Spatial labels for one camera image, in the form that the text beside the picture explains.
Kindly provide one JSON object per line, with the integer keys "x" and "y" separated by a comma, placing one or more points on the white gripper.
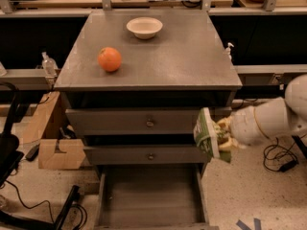
{"x": 244, "y": 126}

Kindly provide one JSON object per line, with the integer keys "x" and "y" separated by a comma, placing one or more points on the green jalapeno chip bag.
{"x": 209, "y": 137}

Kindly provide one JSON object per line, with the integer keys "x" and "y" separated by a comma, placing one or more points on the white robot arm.
{"x": 283, "y": 116}

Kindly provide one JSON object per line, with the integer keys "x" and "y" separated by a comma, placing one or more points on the grey open bottom drawer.
{"x": 151, "y": 197}

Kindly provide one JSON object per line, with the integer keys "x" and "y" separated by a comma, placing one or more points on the grey drawer cabinet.
{"x": 183, "y": 67}

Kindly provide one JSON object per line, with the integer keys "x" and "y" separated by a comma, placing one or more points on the grey top drawer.
{"x": 129, "y": 121}

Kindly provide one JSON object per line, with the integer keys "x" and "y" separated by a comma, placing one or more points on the grey middle drawer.
{"x": 150, "y": 154}

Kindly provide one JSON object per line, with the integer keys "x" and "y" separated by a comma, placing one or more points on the white pump bottle right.
{"x": 228, "y": 49}

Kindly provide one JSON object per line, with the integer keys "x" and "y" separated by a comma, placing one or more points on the white paper bowl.
{"x": 144, "y": 27}

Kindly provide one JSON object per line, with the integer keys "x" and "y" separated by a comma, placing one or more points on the orange fruit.
{"x": 109, "y": 59}

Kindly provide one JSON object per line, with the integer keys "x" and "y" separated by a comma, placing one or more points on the clear sanitizer bottle left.
{"x": 49, "y": 65}

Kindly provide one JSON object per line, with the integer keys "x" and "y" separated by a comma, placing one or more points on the wooden plywood box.
{"x": 54, "y": 153}

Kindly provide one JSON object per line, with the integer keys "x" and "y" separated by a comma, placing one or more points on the black small floor device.
{"x": 32, "y": 153}

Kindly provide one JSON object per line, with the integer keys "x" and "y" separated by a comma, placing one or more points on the black chair base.
{"x": 9, "y": 143}

